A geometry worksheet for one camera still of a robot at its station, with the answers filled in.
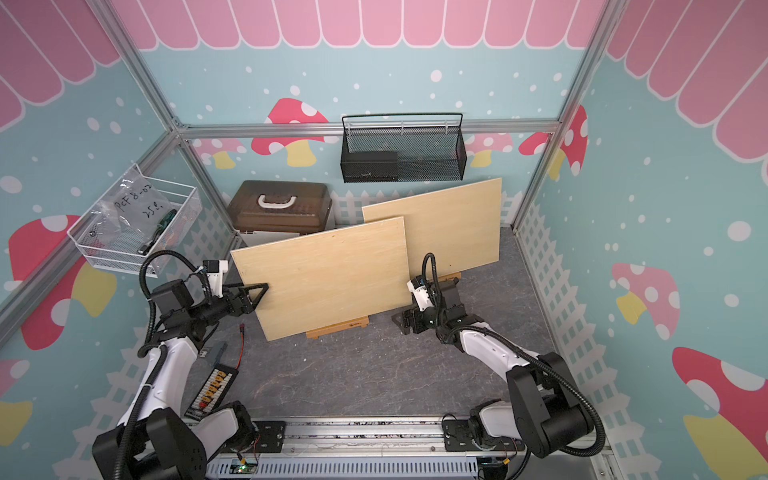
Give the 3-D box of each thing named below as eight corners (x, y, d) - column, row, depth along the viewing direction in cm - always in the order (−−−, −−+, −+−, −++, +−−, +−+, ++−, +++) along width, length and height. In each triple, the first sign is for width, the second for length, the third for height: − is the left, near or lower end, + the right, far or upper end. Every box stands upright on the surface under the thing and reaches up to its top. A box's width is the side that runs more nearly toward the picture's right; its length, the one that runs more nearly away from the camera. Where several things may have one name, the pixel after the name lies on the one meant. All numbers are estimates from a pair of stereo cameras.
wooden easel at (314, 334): (310, 343, 92) (306, 335, 87) (310, 338, 93) (306, 330, 89) (370, 330, 95) (369, 321, 90) (369, 325, 96) (368, 316, 91)
